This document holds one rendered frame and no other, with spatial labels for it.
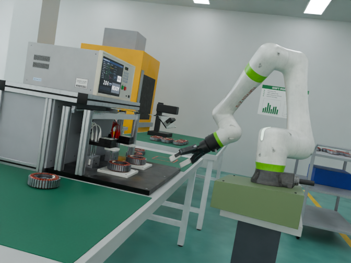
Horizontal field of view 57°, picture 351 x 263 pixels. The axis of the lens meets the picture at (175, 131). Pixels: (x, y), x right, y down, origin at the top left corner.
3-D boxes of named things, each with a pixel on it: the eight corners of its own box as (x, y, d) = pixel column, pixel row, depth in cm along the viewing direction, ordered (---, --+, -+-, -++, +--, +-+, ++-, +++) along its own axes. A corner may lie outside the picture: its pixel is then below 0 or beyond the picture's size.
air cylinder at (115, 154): (117, 160, 184) (119, 151, 183) (112, 162, 177) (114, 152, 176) (109, 158, 185) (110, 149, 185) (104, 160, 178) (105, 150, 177)
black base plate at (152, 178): (180, 171, 193) (180, 168, 193) (149, 195, 130) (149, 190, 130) (107, 156, 202) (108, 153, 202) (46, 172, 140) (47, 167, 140)
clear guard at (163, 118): (176, 127, 191) (177, 117, 190) (166, 128, 167) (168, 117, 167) (125, 118, 197) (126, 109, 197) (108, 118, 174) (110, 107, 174)
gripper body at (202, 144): (208, 148, 172) (193, 156, 174) (213, 153, 179) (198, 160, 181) (202, 136, 175) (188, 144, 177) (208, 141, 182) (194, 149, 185)
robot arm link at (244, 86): (250, 82, 153) (267, 84, 159) (241, 65, 159) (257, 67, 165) (213, 128, 178) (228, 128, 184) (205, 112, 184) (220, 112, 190)
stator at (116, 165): (132, 169, 159) (133, 162, 159) (127, 174, 148) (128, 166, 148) (110, 165, 160) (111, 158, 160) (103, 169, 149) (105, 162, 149)
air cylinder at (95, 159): (98, 166, 160) (100, 155, 160) (92, 168, 153) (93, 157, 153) (89, 164, 161) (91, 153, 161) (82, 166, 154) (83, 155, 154)
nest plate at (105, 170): (138, 172, 160) (138, 170, 160) (127, 178, 145) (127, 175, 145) (110, 167, 163) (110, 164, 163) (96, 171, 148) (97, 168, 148)
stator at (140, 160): (148, 164, 182) (149, 157, 182) (141, 166, 171) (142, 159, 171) (129, 160, 184) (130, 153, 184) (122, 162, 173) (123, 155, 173)
